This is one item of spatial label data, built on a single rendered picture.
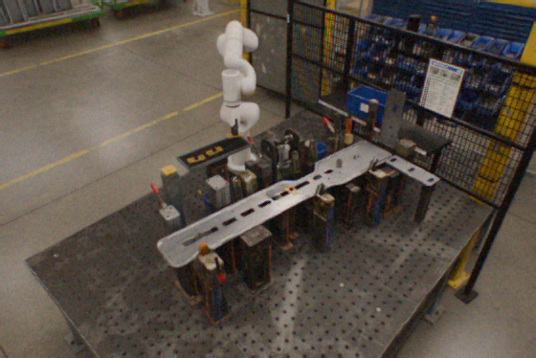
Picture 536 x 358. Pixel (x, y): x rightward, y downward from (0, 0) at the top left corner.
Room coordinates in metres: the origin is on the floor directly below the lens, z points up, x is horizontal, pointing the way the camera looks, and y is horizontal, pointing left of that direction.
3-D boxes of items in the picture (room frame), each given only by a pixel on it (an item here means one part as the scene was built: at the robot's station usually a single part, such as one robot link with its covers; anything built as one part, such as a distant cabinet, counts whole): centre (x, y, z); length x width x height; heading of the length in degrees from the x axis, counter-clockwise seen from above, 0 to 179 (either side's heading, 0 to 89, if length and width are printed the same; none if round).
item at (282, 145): (1.85, -0.09, 0.94); 0.18 x 0.13 x 0.49; 127
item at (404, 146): (1.96, -0.81, 0.88); 0.08 x 0.08 x 0.36; 37
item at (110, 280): (1.82, -0.23, 0.68); 2.56 x 1.61 x 0.04; 136
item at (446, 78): (2.15, -1.01, 1.30); 0.23 x 0.02 x 0.31; 37
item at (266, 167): (1.76, 0.01, 0.89); 0.13 x 0.11 x 0.38; 37
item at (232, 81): (1.82, 0.14, 1.49); 0.09 x 0.08 x 0.13; 89
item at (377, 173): (1.70, -0.59, 0.87); 0.12 x 0.09 x 0.35; 37
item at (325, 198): (1.52, -0.29, 0.87); 0.12 x 0.09 x 0.35; 37
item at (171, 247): (1.60, -0.13, 1.00); 1.38 x 0.22 x 0.02; 127
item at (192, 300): (1.24, 0.37, 0.84); 0.18 x 0.06 x 0.29; 37
